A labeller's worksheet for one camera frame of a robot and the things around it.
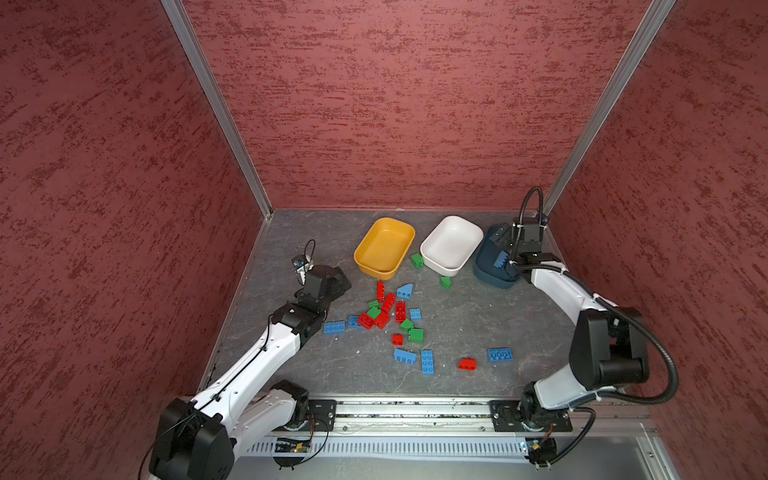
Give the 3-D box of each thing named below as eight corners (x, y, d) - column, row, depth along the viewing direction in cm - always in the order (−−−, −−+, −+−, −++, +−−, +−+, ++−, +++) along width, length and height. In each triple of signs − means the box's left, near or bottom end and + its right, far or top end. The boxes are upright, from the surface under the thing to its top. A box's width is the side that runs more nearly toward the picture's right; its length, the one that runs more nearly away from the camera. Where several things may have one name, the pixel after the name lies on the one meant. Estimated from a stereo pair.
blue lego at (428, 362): (422, 374, 83) (423, 372, 81) (421, 352, 87) (421, 350, 85) (434, 374, 83) (435, 372, 81) (432, 352, 87) (433, 350, 85)
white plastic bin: (412, 261, 107) (413, 252, 103) (447, 220, 120) (449, 211, 116) (451, 284, 101) (454, 276, 97) (483, 238, 114) (487, 229, 110)
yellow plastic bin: (349, 270, 105) (347, 260, 100) (379, 224, 119) (379, 214, 114) (391, 287, 101) (391, 277, 96) (417, 237, 115) (418, 227, 110)
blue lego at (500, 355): (488, 362, 85) (491, 359, 83) (486, 351, 87) (488, 348, 85) (511, 362, 85) (514, 360, 83) (509, 351, 87) (511, 348, 85)
